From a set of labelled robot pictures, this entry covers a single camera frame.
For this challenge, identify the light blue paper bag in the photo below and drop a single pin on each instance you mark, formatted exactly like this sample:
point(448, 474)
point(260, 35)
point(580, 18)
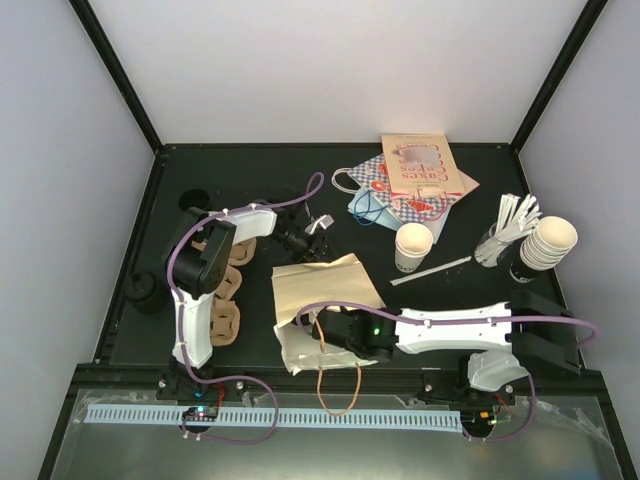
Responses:
point(367, 210)

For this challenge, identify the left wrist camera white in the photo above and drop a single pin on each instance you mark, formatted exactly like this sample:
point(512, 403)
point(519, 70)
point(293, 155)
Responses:
point(321, 223)

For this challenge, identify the kraft paper bag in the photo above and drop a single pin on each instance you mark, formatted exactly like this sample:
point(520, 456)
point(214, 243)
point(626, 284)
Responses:
point(310, 288)

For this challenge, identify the small circuit board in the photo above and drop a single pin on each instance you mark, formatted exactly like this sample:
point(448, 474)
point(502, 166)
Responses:
point(200, 414)

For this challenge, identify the single white stirrer packet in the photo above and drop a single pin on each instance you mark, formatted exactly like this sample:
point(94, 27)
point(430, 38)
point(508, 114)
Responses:
point(431, 271)

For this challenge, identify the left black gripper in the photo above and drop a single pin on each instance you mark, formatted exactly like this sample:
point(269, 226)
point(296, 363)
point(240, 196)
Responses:
point(316, 250)

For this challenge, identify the black lid stack left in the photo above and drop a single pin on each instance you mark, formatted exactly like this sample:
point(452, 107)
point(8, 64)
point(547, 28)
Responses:
point(143, 292)

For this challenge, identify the white stirrer packets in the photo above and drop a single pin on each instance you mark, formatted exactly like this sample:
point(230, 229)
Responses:
point(517, 217)

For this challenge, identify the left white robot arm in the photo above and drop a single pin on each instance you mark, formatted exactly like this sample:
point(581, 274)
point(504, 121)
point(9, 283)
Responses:
point(192, 280)

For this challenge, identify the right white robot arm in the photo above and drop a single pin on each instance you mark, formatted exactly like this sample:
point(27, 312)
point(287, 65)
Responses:
point(496, 345)

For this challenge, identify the pulp cup carrier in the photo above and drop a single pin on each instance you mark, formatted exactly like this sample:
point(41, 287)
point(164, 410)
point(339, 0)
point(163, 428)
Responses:
point(241, 253)
point(225, 314)

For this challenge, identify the clear stirrer holder cup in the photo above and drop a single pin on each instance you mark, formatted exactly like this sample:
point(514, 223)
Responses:
point(491, 250)

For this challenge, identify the pink cakes paper bag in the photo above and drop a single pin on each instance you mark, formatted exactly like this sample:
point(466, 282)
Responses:
point(423, 166)

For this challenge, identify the light blue cable duct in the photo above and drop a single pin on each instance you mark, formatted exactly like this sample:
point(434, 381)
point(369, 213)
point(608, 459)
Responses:
point(166, 415)

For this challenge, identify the blue checkered paper bag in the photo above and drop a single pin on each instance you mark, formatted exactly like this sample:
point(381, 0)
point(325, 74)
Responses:
point(372, 175)

